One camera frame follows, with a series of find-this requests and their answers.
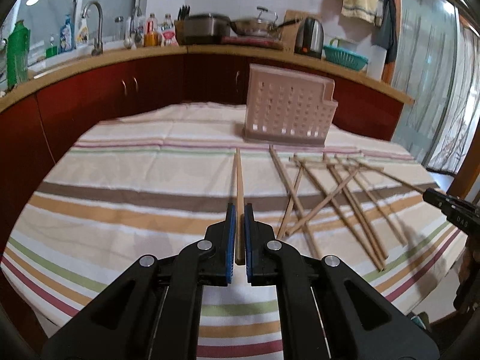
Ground red kitchen cabinets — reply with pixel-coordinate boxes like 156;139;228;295
1;54;407;241

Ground steel kitchen faucet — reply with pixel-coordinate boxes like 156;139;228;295
81;1;105;56

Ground kitchen window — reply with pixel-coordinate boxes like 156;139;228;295
1;0;145;66

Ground wooden chopstick short left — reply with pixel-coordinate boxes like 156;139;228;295
277;163;303;239

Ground wooden chopstick crossing diagonal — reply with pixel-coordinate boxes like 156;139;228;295
287;167;359;236

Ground striped tablecloth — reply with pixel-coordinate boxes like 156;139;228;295
1;101;466;360

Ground wooden chopstick middle pair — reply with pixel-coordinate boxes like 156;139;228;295
323;154;388;266

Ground wooden chopstick long middle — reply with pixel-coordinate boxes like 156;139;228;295
293;157;385;272

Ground wooden chopstick horizontal top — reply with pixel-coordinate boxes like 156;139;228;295
289;156;384;172

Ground glass sliding door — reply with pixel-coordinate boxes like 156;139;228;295
392;0;479;175

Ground teal plastic basket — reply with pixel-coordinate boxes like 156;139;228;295
323;45;368;72

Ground dark hanging cloth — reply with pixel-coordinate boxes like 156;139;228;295
373;0;398;63

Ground wooden countertop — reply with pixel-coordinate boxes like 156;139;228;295
1;45;414;111

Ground pink perforated utensil holder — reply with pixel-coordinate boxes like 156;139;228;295
244;64;338;147

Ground steel electric kettle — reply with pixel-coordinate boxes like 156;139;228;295
295;16;324;59

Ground wooden cutting board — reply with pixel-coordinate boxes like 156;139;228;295
280;9;321;53

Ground red induction cooktop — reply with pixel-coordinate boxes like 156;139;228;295
220;37;283;50

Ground orange oil bottle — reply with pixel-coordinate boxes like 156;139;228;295
143;13;159;47

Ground steel wok with lid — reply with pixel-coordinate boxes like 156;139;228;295
229;6;301;39

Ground red white snack bag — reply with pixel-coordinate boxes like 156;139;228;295
160;14;178;47

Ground small green soap bottle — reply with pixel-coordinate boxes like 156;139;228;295
46;35;58;59

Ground blue detergent bottle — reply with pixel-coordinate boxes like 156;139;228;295
59;15;74;54

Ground white spray cleaner bottle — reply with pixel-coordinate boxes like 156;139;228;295
76;18;89;47

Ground knife block with knives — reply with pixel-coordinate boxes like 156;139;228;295
174;5;191;46

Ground steel rice cooker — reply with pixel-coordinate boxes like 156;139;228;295
183;13;231;45

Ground green plastic bottle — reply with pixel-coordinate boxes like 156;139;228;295
7;19;30;90

